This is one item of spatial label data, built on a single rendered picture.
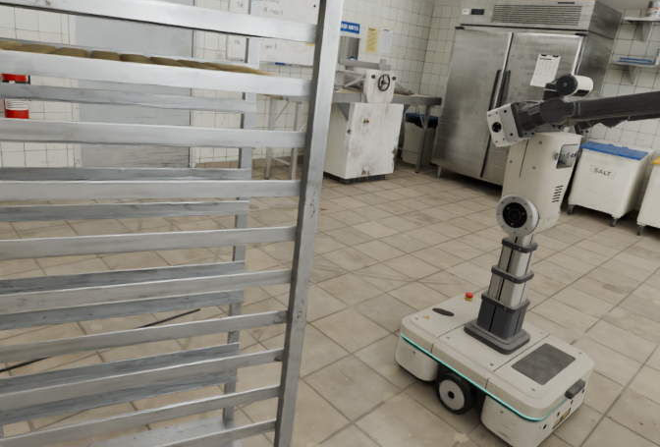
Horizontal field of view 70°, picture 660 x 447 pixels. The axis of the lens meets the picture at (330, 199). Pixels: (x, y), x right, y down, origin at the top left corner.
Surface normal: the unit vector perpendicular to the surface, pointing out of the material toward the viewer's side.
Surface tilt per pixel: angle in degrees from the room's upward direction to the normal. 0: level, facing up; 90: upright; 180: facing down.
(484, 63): 90
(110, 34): 90
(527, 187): 101
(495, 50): 90
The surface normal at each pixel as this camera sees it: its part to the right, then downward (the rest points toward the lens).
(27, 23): 0.68, 0.29
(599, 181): -0.72, 0.10
